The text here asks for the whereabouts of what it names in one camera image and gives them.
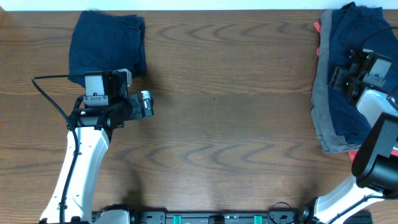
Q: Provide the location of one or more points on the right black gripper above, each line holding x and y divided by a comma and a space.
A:
337, 81

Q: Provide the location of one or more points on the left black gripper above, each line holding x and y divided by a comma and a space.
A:
137, 112

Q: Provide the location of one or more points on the dark blue shorts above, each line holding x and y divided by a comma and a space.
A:
349, 28

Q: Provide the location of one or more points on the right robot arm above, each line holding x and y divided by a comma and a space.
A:
374, 168

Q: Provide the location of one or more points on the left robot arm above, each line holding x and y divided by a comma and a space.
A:
72, 199

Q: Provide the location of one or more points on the grey shorts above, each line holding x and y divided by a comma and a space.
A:
324, 130

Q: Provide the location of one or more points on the folded dark navy shorts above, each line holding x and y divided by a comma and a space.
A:
101, 42

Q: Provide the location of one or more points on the coral red garment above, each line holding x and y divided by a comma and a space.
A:
352, 154

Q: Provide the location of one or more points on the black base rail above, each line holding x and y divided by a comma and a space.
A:
161, 216

